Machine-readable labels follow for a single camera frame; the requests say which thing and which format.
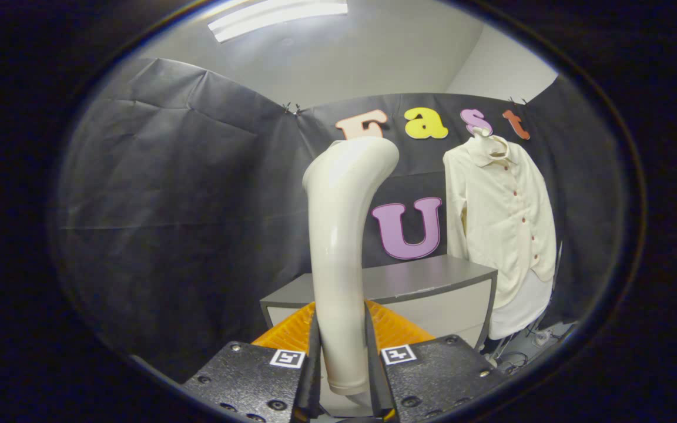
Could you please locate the white garment steamer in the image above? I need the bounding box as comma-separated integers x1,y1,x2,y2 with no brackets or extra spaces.
302,136,400,412

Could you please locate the black backdrop cloth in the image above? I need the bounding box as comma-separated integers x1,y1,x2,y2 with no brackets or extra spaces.
53,57,627,382

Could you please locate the ceiling light panel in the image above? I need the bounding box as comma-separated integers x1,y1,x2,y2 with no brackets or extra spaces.
208,0,349,43

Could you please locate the white hanging cloth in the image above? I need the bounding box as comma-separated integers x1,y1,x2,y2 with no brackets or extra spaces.
488,266,554,340

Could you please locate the cream button-up shirt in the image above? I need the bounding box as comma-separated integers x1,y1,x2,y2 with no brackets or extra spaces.
443,134,557,309

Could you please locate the thin metal stand pole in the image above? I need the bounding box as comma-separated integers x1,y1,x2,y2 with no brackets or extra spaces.
550,241,565,306

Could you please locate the grey cabinet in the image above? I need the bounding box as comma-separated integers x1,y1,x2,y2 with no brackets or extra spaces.
260,254,499,353

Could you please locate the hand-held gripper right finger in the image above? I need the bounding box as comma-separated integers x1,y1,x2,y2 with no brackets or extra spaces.
363,300,507,421

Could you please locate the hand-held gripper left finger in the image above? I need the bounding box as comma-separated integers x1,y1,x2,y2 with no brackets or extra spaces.
183,301,320,423

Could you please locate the white clothes hanger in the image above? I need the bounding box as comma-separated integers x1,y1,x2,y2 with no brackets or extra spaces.
470,126,510,159

